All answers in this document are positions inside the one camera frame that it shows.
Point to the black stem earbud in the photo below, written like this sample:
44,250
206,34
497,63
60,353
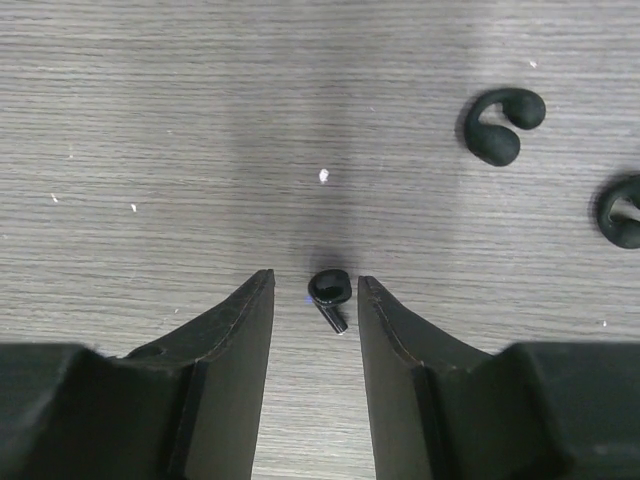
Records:
328,290

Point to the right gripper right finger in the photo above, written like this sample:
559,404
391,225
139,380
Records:
442,409

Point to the black hook earbud left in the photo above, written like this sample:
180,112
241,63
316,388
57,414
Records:
498,145

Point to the black hook earbud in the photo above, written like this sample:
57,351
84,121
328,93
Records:
619,229
498,145

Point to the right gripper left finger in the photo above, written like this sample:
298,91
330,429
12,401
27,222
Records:
184,406

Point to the black hook earbud right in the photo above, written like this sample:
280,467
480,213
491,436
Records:
619,229

